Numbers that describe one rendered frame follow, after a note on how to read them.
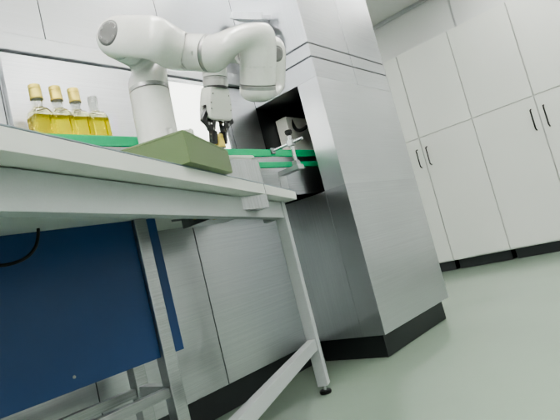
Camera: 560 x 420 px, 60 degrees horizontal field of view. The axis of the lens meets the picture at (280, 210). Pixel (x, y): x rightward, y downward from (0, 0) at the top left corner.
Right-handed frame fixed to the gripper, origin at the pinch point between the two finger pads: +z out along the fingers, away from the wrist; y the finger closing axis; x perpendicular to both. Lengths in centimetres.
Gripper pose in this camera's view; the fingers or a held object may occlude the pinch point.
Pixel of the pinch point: (217, 137)
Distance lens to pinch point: 154.8
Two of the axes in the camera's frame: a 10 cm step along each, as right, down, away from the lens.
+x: 7.8, 0.1, -6.2
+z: 0.4, 10.0, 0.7
